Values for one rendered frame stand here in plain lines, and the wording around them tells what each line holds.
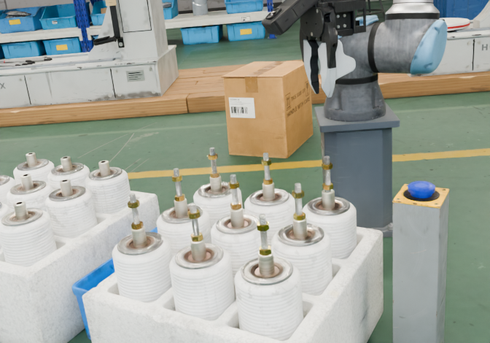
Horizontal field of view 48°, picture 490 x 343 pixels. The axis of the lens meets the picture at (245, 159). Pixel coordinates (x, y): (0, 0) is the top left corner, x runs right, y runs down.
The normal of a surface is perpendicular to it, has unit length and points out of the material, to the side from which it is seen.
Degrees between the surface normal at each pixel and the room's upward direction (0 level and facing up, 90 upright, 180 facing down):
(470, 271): 0
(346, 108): 72
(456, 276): 0
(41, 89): 90
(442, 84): 90
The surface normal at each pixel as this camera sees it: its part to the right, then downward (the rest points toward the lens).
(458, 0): 0.03, 0.36
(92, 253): 0.88, 0.08
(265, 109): -0.44, 0.33
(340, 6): 0.40, 0.26
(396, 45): -0.58, 0.11
